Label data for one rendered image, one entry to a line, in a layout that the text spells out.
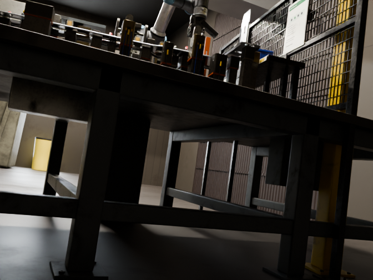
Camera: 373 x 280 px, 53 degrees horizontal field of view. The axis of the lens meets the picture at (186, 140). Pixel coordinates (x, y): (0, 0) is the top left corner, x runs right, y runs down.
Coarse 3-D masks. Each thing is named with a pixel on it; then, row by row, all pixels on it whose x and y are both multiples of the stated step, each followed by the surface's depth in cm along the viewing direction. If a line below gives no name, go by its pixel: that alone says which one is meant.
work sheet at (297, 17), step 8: (304, 0) 212; (296, 8) 219; (304, 8) 211; (288, 16) 228; (296, 16) 218; (304, 16) 209; (288, 24) 226; (296, 24) 216; (304, 24) 208; (288, 32) 225; (296, 32) 215; (304, 32) 207; (288, 40) 223; (296, 40) 214; (304, 40) 206; (288, 48) 222
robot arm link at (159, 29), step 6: (162, 6) 253; (168, 6) 250; (162, 12) 254; (168, 12) 253; (162, 18) 255; (168, 18) 256; (156, 24) 259; (162, 24) 258; (150, 30) 262; (156, 30) 260; (162, 30) 260; (150, 36) 262; (156, 36) 261; (162, 36) 262; (156, 42) 264
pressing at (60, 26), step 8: (8, 16) 184; (16, 16) 182; (16, 24) 195; (56, 24) 186; (56, 32) 198; (64, 32) 196; (80, 32) 193; (88, 32) 191; (96, 32) 188; (80, 40) 204; (88, 40) 204; (104, 40) 199; (112, 40) 198; (136, 48) 206; (152, 48) 203; (160, 48) 201; (176, 48) 196; (160, 56) 216; (208, 56) 200; (208, 64) 218
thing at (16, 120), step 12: (0, 0) 607; (12, 0) 613; (12, 12) 611; (0, 108) 629; (0, 120) 628; (12, 120) 633; (24, 120) 696; (0, 132) 625; (12, 132) 633; (0, 144) 627; (12, 144) 634; (0, 156) 626; (12, 156) 648
